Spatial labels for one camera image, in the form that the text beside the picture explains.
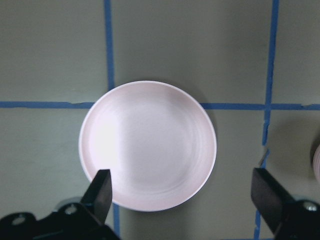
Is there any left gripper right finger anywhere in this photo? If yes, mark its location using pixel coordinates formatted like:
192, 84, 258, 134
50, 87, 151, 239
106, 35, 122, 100
250, 168, 296, 234

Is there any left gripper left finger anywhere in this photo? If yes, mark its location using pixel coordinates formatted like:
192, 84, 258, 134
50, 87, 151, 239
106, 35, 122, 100
80, 169, 112, 225

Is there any pink bowl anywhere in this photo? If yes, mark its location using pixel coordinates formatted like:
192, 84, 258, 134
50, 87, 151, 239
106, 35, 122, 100
312, 145, 320, 183

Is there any pink plate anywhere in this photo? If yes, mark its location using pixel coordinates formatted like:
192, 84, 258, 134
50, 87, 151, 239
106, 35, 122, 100
78, 80, 218, 212

